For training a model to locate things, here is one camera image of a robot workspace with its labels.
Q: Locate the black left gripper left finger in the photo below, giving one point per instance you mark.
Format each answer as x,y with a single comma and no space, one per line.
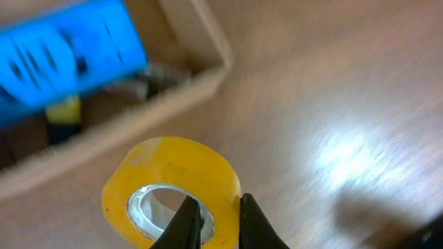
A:
184,230

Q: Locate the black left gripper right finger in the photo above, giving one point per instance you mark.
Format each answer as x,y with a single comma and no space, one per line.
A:
255,231

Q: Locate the yellow clear tape roll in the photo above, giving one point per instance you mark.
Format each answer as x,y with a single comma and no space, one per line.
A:
179,164

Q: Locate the yellow highlighter pen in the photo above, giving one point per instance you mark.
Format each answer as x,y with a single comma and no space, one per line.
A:
64,120

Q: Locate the cardboard box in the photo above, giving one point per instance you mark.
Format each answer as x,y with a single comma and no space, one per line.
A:
182,38

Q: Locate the blue tape dispenser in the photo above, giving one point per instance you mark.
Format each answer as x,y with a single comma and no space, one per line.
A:
66,52

